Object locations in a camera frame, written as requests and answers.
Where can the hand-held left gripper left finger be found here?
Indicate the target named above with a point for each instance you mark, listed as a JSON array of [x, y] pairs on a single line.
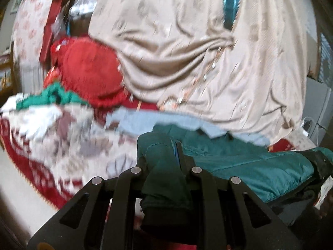
[[135, 181]]

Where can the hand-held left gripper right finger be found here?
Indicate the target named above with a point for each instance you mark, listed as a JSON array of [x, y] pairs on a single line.
[[179, 153]]

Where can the green puffer jacket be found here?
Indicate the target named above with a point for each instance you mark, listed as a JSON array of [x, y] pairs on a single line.
[[234, 166]]

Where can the light blue cloth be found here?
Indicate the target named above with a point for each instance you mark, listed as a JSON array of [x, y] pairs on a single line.
[[161, 119]]

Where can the red white floral blanket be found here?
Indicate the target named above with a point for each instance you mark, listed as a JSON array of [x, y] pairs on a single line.
[[65, 140]]

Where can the beige patterned drape cloth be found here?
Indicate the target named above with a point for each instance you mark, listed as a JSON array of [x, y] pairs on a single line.
[[182, 44]]

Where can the green and white cloth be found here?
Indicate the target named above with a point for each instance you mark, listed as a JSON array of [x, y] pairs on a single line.
[[52, 93]]

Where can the red knitted garment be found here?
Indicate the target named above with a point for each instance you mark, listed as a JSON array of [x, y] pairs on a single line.
[[88, 67]]

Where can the grey appliance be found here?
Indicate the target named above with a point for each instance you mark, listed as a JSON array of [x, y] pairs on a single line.
[[320, 101]]

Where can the teal panel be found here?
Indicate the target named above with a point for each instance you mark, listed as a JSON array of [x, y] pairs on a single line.
[[231, 2]]

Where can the clear plastic bag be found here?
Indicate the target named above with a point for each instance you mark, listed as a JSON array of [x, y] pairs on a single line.
[[82, 5]]

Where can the pink floral white cloth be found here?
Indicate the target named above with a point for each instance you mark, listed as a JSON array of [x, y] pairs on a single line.
[[28, 31]]

